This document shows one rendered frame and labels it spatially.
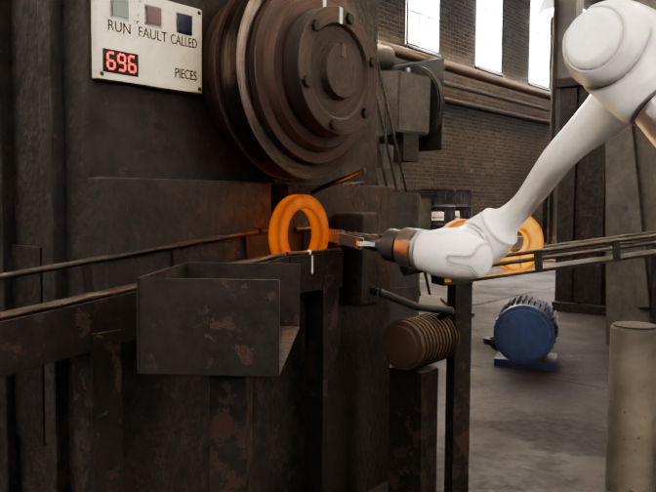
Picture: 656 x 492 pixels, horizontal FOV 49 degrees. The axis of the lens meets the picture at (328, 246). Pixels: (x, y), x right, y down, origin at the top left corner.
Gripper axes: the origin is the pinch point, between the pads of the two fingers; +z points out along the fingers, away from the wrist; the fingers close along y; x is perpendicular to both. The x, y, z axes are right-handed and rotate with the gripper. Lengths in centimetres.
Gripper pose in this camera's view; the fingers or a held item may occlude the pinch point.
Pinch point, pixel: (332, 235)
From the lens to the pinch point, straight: 176.8
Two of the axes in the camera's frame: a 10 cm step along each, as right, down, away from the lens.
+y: 6.3, -0.4, 7.7
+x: 0.8, -9.9, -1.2
